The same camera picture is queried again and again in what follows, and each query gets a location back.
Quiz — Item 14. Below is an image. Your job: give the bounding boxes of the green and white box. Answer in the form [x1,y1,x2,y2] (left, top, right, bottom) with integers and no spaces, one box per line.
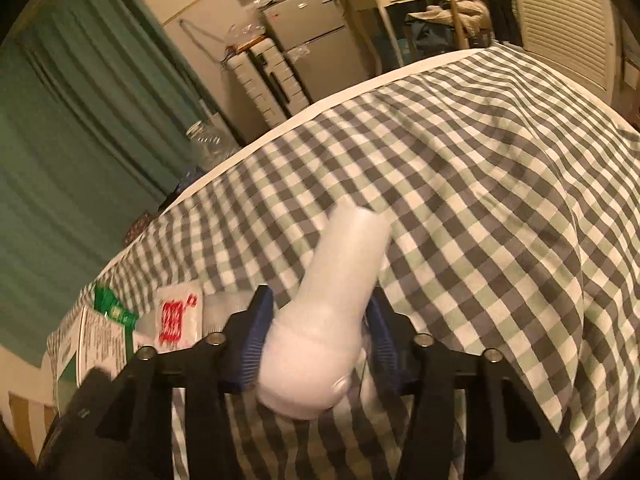
[47,305,146,411]

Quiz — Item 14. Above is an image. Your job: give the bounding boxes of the white handheld device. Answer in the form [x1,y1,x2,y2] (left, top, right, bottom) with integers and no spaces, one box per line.
[255,195,393,421]

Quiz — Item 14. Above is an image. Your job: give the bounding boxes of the wooden chair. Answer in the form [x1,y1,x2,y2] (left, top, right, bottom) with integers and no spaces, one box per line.
[407,0,521,51]

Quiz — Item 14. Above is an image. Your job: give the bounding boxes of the silver fridge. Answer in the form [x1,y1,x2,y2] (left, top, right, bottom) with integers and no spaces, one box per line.
[260,0,373,103]

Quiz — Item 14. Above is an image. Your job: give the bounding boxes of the clear plastic bag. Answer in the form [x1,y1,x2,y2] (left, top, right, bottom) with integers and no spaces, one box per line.
[225,22,266,53]

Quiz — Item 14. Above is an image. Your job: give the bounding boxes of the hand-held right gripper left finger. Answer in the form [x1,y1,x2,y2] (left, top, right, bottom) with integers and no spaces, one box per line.
[75,285,276,480]

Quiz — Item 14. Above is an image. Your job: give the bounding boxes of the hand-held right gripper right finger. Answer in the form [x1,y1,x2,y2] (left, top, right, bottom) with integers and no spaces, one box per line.
[366,292,581,480]

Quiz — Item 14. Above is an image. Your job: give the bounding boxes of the white louvred door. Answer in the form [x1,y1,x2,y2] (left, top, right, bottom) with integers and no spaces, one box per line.
[502,0,621,106]

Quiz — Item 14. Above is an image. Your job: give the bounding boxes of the checked blanket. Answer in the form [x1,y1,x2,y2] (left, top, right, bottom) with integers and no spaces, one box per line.
[47,45,640,480]

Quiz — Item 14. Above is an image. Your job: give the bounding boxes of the green snack packet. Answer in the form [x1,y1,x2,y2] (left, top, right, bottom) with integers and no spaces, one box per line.
[92,282,140,326]

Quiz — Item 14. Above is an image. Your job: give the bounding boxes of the brown cardboard box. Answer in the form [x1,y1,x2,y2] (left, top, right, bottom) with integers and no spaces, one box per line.
[0,345,61,451]

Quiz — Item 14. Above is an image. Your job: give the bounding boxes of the green curtain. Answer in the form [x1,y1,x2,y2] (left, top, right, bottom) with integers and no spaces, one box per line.
[0,0,221,366]

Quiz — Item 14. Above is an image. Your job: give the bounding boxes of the clear plastic bottle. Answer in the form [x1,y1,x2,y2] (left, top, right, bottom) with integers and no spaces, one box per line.
[185,115,241,181]

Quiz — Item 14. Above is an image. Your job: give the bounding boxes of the white packet with red print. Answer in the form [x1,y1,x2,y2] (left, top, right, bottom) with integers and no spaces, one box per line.
[145,282,206,353]

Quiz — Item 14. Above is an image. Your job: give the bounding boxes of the white suitcase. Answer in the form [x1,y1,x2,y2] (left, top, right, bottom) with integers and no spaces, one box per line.
[225,40,311,131]

